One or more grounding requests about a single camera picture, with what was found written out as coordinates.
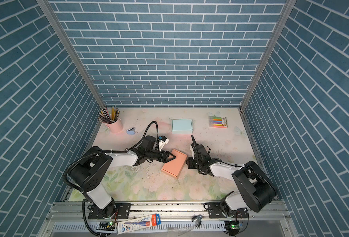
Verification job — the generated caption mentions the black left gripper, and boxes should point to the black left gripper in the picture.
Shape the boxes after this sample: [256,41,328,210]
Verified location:
[145,149,176,163]

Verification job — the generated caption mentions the pink paper box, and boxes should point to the pink paper box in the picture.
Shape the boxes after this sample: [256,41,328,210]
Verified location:
[161,149,188,178]

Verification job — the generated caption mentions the light teal paper box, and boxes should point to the light teal paper box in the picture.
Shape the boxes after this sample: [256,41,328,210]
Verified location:
[171,118,193,134]

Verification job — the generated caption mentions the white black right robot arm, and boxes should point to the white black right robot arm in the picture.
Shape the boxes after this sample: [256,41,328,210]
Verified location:
[186,141,277,217]

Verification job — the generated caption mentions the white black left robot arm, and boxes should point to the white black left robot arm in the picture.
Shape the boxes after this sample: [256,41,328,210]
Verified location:
[63,136,176,210]

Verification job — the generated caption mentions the clear box of markers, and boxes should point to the clear box of markers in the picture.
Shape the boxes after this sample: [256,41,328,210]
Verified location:
[209,116,228,128]

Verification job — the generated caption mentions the light blue small stapler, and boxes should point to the light blue small stapler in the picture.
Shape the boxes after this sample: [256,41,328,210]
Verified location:
[126,127,136,135]

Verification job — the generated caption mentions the small metal clip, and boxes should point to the small metal clip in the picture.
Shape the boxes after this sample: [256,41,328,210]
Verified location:
[192,215,204,228]

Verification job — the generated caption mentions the pink metal pencil bucket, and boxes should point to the pink metal pencil bucket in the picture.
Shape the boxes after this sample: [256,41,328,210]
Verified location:
[105,118,124,134]

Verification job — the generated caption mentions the bundle of coloured pencils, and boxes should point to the bundle of coloured pencils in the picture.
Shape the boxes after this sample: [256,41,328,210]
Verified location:
[97,107,120,124]

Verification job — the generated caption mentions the blue red white packet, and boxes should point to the blue red white packet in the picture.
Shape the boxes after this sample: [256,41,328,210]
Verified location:
[117,214,161,235]

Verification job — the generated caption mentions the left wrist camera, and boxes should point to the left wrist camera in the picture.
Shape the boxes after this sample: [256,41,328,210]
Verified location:
[157,136,169,151]

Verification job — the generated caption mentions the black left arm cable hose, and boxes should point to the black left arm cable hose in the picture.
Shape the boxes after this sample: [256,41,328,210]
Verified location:
[62,120,160,193]

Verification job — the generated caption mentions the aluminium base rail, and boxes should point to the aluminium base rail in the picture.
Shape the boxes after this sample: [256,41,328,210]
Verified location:
[38,200,298,237]

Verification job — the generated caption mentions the aluminium right corner post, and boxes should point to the aluminium right corner post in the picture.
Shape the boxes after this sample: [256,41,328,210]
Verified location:
[240,0,296,112]

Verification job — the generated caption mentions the aluminium corner post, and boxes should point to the aluminium corner post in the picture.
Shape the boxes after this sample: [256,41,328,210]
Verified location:
[240,0,296,112]
[37,0,105,108]

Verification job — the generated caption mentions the aluminium left corner post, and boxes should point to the aluminium left corner post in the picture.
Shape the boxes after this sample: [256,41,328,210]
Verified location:
[37,0,105,108]

